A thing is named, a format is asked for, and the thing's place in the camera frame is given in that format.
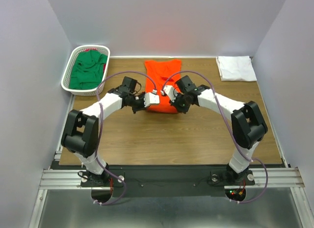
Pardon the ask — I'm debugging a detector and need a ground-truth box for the orange t shirt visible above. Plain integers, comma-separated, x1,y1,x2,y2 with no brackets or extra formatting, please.
144,59,182,114

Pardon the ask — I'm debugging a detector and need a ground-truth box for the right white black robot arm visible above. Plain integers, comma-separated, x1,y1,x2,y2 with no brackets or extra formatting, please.
162,76,268,184

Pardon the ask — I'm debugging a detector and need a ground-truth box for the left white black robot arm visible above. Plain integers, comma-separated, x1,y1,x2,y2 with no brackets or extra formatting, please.
61,76,149,186

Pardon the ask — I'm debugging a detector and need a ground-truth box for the green t shirt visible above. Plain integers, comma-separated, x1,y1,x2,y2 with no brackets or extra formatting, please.
69,49,108,90

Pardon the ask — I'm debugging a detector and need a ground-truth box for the folded white t shirt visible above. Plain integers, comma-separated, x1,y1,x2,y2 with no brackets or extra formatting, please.
216,56,257,82

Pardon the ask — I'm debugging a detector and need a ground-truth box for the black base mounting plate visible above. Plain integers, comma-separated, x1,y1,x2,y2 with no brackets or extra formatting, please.
78,165,255,198

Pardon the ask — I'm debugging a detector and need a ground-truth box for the white plastic laundry basket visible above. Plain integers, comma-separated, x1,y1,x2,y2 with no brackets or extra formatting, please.
61,45,110,96

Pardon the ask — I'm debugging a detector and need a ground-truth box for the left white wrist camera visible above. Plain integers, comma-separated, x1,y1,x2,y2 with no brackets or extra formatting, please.
144,92,160,108

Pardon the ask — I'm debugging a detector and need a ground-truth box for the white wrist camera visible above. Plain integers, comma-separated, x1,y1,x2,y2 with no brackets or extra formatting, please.
144,92,160,108
161,85,178,102

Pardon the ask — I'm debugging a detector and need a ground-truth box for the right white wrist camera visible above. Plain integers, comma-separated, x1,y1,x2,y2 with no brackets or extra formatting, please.
161,85,178,102

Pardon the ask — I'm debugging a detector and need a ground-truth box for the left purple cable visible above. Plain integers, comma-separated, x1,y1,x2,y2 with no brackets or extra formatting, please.
92,71,159,206

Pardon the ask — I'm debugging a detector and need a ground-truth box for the purple cable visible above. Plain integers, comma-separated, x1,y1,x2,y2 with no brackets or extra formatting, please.
161,71,269,204
92,71,159,206

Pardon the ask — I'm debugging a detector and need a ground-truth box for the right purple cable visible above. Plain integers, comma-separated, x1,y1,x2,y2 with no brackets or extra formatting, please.
161,71,269,204

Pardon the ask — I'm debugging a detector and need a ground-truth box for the aluminium frame rail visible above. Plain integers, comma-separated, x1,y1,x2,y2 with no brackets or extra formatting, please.
30,106,314,228

